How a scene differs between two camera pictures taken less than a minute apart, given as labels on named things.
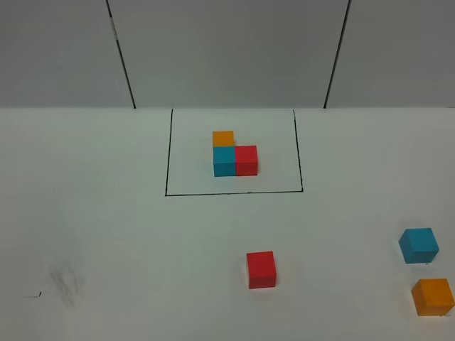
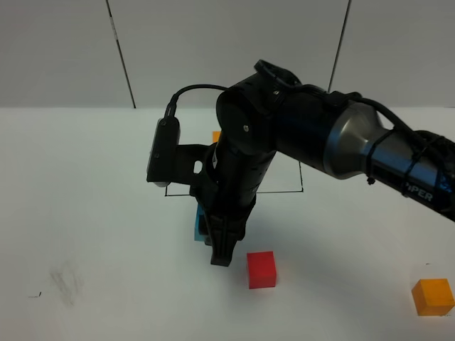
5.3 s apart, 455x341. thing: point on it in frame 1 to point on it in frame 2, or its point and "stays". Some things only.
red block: x=261 y=270 stays
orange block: x=433 y=297 stays
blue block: x=419 y=245 to x=201 y=227
